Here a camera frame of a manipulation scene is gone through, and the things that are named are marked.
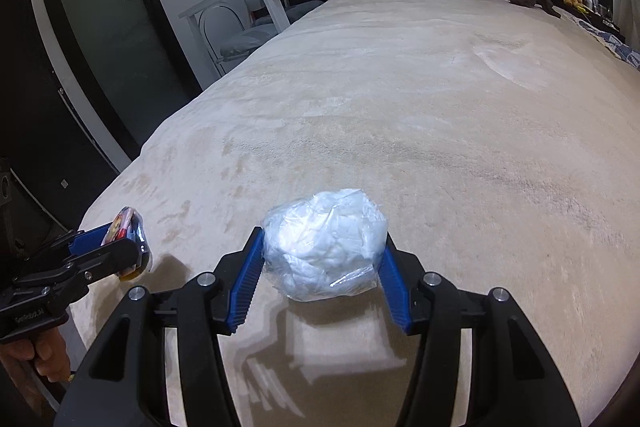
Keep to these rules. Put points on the clear bag of white tissue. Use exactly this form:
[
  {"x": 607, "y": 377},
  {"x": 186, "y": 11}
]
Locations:
[{"x": 324, "y": 246}]

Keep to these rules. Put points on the blue white patterned cloth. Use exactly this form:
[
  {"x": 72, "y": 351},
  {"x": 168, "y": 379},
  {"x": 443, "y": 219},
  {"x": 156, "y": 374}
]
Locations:
[{"x": 616, "y": 46}]

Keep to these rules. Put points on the dark brown cloth on bed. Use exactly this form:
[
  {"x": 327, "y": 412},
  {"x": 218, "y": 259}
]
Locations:
[{"x": 546, "y": 5}]

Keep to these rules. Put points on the colourful snack wrapper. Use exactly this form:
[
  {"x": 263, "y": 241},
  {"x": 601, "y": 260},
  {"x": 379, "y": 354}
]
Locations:
[{"x": 128, "y": 226}]

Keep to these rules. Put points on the beige plush bed blanket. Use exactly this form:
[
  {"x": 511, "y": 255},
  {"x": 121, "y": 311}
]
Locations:
[{"x": 501, "y": 143}]

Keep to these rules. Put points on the white metal chair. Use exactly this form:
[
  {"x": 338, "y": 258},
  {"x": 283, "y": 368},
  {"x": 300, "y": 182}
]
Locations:
[{"x": 231, "y": 34}]

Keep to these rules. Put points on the person's left hand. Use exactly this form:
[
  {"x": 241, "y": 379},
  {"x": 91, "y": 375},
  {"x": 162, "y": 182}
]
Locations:
[{"x": 48, "y": 352}]

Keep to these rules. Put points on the dark glass door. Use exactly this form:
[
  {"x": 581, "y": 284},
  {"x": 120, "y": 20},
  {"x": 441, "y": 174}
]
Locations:
[{"x": 127, "y": 60}]

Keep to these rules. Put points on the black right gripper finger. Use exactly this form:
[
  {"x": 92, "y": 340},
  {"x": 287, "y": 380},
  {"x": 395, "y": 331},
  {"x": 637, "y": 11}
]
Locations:
[{"x": 104, "y": 261}]

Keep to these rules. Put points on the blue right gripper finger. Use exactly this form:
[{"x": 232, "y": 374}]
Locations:
[{"x": 85, "y": 241}]

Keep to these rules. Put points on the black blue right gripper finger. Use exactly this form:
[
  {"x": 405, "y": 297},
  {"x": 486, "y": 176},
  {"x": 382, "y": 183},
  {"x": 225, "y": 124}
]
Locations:
[
  {"x": 121, "y": 380},
  {"x": 514, "y": 380}
]

